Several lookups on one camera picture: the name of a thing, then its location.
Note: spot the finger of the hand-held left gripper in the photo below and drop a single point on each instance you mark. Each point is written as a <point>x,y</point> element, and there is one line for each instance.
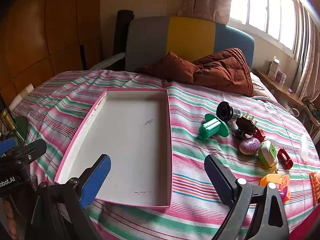
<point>30,152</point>
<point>7,146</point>

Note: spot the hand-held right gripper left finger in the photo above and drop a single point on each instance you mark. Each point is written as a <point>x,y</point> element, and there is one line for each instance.
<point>97,177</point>

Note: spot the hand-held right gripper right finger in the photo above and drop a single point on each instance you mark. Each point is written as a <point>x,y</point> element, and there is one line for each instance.
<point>220,177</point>

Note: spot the purple patterned oval case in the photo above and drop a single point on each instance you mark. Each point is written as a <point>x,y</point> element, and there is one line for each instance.
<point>248,146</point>

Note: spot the pink cardboard box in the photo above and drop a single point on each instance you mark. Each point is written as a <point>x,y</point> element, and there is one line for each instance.
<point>125,142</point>

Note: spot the green plastic spool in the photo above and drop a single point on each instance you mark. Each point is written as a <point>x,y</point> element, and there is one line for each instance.
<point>212,127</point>

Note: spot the yellow plastic toy piece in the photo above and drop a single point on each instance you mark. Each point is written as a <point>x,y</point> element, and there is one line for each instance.
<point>271,178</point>

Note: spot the green white plug-in device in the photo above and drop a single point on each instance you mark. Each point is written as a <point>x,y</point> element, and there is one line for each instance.
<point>267,155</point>

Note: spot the brown hair clip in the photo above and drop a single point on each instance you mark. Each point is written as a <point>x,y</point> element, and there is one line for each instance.
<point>246,126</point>

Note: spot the black cylindrical filter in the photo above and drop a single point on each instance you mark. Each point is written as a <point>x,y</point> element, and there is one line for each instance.
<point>225,111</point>

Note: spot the red plastic block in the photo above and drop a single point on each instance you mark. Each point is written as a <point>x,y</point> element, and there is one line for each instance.
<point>285,158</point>

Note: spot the orange linked cubes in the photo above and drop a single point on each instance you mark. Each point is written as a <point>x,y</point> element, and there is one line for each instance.
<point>315,187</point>

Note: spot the person's left hand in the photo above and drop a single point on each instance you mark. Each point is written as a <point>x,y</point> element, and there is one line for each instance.
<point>11,217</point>

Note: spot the gold bottle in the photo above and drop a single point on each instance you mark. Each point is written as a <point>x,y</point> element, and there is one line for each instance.
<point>7,120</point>

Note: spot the striped bedspread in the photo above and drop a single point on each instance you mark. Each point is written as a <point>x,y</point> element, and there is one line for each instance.
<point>200,200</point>

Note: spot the translucent plastic tube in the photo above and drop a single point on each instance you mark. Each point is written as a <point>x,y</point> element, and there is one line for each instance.
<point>305,148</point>

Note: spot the red cloth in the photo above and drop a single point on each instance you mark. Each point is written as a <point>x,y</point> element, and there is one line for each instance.
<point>305,231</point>

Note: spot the white pillow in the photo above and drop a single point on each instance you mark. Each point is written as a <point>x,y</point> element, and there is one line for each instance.
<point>260,85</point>

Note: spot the brown quilt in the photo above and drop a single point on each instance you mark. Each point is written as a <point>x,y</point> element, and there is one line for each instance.
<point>220,72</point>

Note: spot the wooden bedside shelf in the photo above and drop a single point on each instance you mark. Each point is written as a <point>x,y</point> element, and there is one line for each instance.
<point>282,90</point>

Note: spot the black upright strip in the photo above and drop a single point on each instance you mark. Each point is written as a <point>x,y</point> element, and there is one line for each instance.
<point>83,57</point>

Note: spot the cluttered side rack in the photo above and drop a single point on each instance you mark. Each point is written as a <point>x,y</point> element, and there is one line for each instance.
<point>312,115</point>

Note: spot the purple carton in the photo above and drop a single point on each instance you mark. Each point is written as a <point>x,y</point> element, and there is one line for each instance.
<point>280,76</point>

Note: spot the white carton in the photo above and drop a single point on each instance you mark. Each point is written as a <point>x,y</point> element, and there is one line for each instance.
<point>273,67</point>

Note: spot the wooden wardrobe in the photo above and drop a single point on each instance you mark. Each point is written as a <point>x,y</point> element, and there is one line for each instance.
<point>50,30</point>

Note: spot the sheer striped curtain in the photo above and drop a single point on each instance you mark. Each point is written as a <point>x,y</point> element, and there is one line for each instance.
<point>308,62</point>

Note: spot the grey yellow blue headboard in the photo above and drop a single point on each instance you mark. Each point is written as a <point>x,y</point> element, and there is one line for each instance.
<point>190,35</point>

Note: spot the black rolled mat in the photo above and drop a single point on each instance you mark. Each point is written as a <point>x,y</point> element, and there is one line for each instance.
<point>123,32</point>

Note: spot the window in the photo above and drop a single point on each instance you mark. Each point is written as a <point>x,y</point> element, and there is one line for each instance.
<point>260,7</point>

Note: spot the beige curtain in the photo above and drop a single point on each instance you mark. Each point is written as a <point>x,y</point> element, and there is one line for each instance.
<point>207,0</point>

